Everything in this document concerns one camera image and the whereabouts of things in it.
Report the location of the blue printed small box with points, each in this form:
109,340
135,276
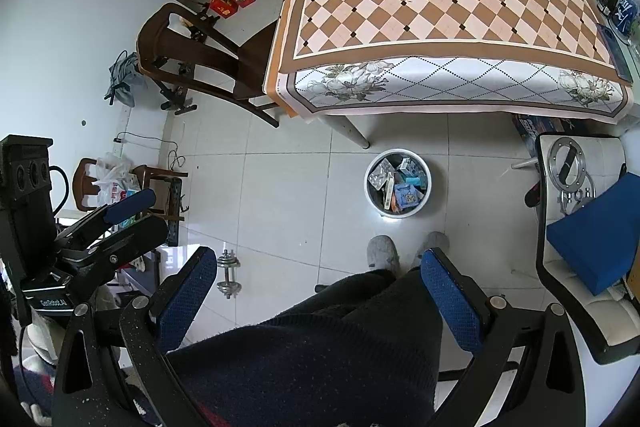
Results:
406,197

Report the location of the white plastic bag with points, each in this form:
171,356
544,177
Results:
112,179

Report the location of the blue cushion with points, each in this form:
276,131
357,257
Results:
600,242

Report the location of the white floral tablecloth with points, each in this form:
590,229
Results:
450,82

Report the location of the teal plastic packet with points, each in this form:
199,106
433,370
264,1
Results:
414,182

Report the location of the grey slipper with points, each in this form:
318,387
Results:
434,244
382,253

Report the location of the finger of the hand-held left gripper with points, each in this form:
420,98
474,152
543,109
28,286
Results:
132,204
145,232

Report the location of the brown checkered tablecloth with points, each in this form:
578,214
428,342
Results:
440,2

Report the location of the white and green carton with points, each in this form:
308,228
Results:
388,193

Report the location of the white table leg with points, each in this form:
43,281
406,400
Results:
350,129

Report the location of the chrome dumbbell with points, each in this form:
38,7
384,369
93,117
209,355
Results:
229,274

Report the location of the small wooden stool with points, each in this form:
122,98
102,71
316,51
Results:
82,187

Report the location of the person's dark trousers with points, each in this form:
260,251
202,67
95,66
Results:
310,347

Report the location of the white round trash bin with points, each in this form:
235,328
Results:
375,202

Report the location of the black power strip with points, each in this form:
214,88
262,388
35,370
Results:
175,217

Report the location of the dark red slipper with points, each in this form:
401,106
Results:
532,196

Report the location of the dark wooden chair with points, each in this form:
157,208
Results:
250,57

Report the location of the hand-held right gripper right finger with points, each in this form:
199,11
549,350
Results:
447,297

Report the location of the silver blister pack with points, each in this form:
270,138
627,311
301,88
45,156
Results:
381,174

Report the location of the blue printed cardboard box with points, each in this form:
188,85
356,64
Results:
542,127

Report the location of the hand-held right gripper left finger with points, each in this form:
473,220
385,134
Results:
187,297

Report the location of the white padded chair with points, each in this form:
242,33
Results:
565,267

